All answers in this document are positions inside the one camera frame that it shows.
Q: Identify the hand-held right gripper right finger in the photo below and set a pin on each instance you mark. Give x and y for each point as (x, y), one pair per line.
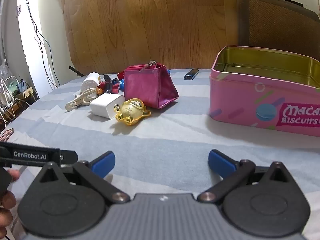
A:
(221, 163)

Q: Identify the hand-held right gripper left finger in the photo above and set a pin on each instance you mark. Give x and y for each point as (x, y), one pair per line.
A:
(105, 164)

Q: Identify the white charger adapter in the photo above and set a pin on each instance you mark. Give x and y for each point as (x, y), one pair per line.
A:
(103, 106)

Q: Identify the pink biscuit tin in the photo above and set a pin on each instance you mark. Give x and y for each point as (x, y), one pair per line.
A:
(237, 100)

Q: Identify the beige plastic clip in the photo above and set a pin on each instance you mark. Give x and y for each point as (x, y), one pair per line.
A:
(83, 98)

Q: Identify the blue polka dot headband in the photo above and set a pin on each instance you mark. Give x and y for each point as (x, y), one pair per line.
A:
(122, 84)

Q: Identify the magenta zip purse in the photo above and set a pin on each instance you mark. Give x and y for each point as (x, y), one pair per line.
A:
(147, 87)

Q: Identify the person's left hand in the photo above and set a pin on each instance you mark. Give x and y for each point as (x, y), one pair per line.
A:
(7, 202)

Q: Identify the brown patterned box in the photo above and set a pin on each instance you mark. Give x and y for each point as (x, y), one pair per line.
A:
(7, 135)

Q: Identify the gold round charm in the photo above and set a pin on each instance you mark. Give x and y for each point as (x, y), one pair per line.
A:
(130, 111)

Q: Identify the striped blue white cloth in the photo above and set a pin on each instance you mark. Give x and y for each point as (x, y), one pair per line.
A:
(162, 140)

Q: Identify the beige power strip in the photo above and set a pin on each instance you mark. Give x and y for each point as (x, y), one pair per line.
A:
(25, 92)

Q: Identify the white tape roll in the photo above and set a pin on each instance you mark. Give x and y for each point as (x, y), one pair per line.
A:
(90, 82)

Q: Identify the clear plastic bag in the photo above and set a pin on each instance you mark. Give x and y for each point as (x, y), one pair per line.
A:
(3, 71)

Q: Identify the red plastic trinket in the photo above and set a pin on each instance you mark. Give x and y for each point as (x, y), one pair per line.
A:
(120, 75)

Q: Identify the black blue lighter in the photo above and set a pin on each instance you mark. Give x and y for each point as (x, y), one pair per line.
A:
(191, 74)

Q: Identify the wooden laminate board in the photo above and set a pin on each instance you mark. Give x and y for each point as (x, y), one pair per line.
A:
(150, 25)

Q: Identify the clear suction cup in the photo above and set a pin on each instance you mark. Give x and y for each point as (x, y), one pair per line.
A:
(18, 9)

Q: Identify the brown cushion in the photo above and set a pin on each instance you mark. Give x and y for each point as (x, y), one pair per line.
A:
(275, 22)

